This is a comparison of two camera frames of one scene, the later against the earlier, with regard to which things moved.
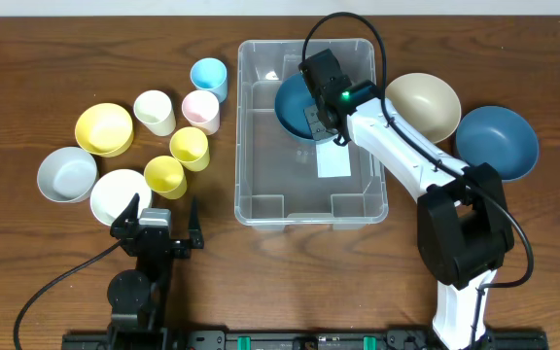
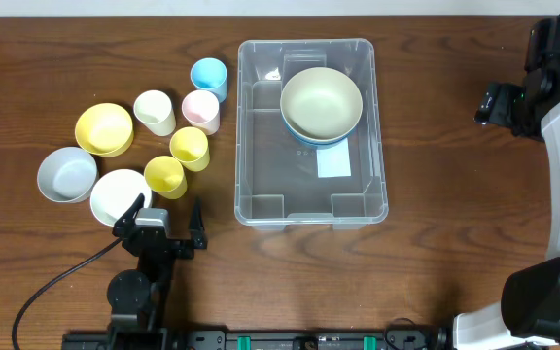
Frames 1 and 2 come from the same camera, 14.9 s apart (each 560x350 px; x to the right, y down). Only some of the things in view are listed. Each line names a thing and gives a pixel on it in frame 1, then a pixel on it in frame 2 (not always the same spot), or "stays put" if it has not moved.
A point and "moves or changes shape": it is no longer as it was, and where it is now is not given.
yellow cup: (164, 175) stays put
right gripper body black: (316, 119) -> (496, 104)
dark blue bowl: (500, 136) -> (321, 144)
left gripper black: (180, 251) stays put
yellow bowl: (105, 129) stays put
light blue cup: (210, 74) stays put
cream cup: (155, 109) stays put
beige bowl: (427, 103) moves or changes shape
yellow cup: (190, 146) stays put
